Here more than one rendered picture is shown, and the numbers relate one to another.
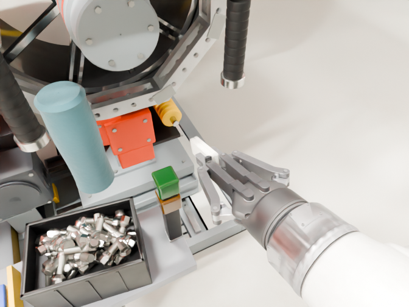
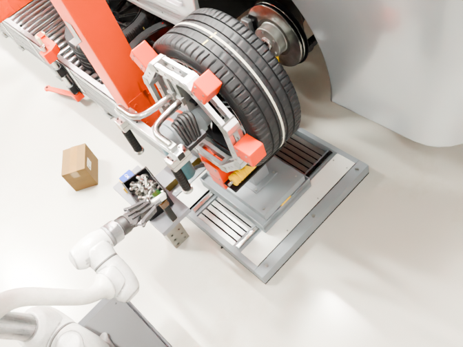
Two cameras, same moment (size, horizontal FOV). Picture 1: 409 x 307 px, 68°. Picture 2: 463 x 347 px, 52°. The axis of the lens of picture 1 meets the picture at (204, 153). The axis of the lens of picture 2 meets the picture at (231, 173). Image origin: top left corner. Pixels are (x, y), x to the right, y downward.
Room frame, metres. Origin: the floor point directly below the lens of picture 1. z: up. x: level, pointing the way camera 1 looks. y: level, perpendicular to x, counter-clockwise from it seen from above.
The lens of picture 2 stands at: (0.68, -1.23, 2.19)
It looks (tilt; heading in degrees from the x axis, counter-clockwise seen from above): 51 degrees down; 92
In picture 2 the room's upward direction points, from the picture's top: 24 degrees counter-clockwise
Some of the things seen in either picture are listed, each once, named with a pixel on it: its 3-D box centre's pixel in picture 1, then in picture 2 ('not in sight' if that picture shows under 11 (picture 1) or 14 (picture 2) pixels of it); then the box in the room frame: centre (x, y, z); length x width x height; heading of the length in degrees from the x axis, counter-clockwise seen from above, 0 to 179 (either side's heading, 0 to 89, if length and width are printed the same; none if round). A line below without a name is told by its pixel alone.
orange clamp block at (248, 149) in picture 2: not in sight; (249, 150); (0.75, -0.07, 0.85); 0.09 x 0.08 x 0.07; 116
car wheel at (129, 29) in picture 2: not in sight; (114, 29); (0.26, 1.85, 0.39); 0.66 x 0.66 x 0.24
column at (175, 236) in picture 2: not in sight; (163, 218); (0.22, 0.27, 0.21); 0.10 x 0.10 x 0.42; 26
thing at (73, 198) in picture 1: (120, 175); (253, 182); (0.74, 0.33, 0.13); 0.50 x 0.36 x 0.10; 116
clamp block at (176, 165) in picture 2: not in sight; (178, 158); (0.50, -0.04, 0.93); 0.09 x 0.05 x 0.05; 26
